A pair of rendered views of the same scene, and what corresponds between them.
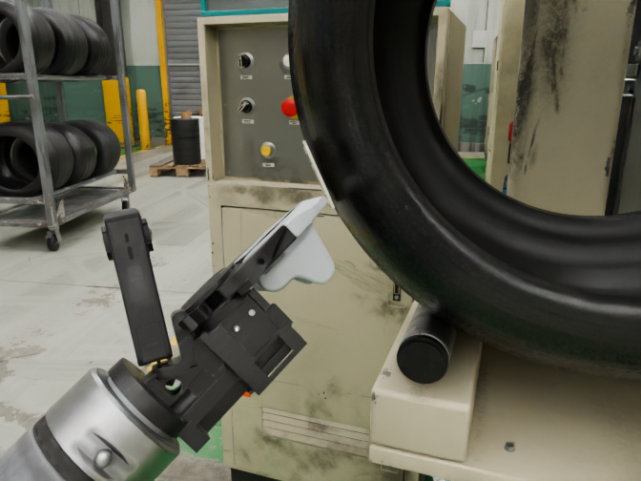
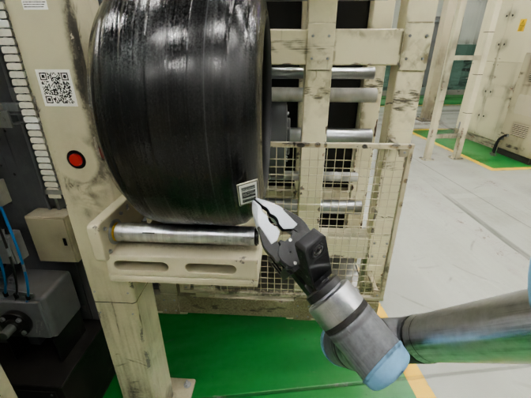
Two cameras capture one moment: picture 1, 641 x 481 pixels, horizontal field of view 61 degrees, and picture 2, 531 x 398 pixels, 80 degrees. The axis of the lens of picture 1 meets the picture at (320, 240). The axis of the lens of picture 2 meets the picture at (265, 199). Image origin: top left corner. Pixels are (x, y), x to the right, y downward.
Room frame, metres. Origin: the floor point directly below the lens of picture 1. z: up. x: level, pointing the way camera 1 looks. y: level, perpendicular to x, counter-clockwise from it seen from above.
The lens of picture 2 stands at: (0.57, 0.53, 1.30)
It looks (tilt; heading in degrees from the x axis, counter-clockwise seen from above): 25 degrees down; 254
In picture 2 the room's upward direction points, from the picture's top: straight up
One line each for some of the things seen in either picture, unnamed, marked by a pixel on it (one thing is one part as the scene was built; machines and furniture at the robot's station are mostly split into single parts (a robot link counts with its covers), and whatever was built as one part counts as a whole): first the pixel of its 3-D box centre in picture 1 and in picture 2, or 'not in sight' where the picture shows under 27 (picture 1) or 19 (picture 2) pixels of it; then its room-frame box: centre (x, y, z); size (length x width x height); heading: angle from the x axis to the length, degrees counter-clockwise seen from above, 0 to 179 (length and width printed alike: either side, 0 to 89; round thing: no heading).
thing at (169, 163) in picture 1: (193, 140); not in sight; (7.18, 1.68, 0.38); 1.20 x 0.80 x 0.76; 178
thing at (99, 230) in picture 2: not in sight; (135, 205); (0.71, -0.34, 0.90); 0.40 x 0.03 x 0.10; 71
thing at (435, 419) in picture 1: (443, 340); (186, 256); (0.59, -0.15, 0.84); 0.36 x 0.09 x 0.06; 161
